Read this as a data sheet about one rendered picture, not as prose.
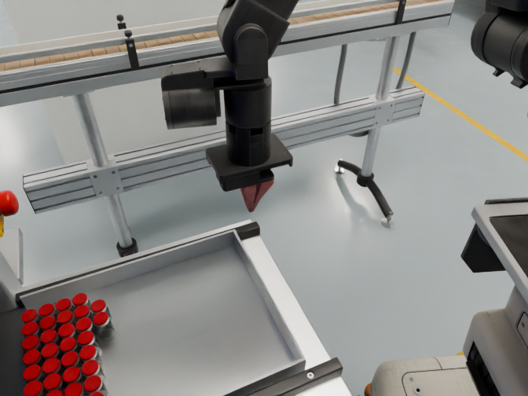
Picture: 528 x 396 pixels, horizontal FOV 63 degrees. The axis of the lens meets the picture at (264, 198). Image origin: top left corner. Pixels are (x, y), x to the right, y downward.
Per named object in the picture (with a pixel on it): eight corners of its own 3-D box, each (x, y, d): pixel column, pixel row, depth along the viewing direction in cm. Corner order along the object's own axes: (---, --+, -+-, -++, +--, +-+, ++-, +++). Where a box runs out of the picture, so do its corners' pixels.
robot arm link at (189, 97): (269, 24, 43) (254, 9, 50) (151, 31, 41) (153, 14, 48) (269, 134, 50) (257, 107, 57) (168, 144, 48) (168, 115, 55)
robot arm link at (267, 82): (276, 80, 48) (266, 59, 52) (214, 86, 47) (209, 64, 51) (275, 133, 52) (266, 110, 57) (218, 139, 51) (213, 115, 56)
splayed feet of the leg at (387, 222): (383, 230, 201) (390, 208, 192) (330, 169, 236) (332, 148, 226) (397, 225, 204) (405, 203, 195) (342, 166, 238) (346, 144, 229)
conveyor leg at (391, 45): (361, 192, 210) (392, 34, 159) (351, 181, 217) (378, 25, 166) (376, 187, 213) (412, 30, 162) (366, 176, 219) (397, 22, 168)
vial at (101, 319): (101, 344, 62) (93, 327, 59) (99, 331, 63) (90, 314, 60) (117, 339, 63) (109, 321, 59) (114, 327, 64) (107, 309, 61)
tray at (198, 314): (36, 490, 49) (24, 481, 46) (28, 309, 66) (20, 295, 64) (304, 372, 59) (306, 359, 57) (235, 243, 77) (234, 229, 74)
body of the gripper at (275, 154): (205, 159, 59) (200, 111, 54) (273, 144, 62) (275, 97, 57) (221, 188, 55) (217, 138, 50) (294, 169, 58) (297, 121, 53)
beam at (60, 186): (35, 214, 147) (22, 188, 139) (34, 200, 153) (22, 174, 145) (419, 117, 194) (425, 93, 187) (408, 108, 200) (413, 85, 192)
